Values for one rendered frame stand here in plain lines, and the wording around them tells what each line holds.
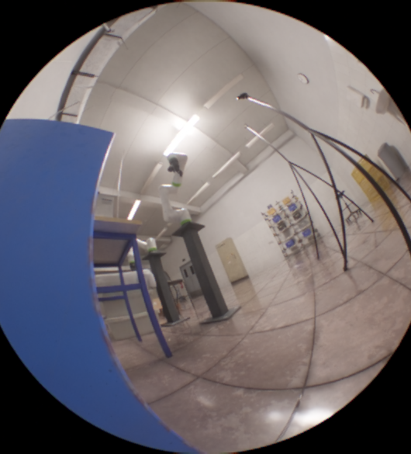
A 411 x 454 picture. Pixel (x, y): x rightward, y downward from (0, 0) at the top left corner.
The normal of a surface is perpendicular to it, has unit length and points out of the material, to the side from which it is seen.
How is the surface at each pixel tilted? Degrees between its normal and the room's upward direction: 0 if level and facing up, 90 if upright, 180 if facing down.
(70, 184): 90
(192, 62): 180
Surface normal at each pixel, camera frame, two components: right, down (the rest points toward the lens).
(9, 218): 0.65, -0.53
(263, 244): -0.67, -0.07
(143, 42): 0.35, 0.84
